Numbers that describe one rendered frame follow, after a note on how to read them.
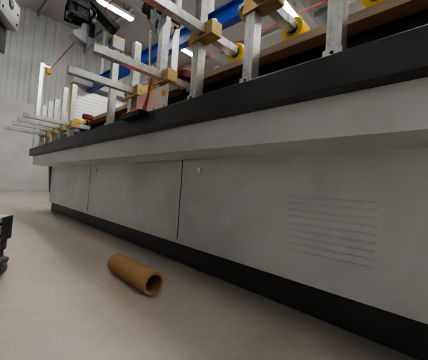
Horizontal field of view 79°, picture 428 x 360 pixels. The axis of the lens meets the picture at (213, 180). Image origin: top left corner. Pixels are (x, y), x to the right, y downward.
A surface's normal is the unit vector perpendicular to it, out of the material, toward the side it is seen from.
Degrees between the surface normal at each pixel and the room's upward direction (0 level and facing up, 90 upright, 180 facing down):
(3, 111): 90
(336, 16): 90
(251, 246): 90
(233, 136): 90
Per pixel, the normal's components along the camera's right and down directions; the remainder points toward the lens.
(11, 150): 0.74, 0.03
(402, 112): -0.71, -0.07
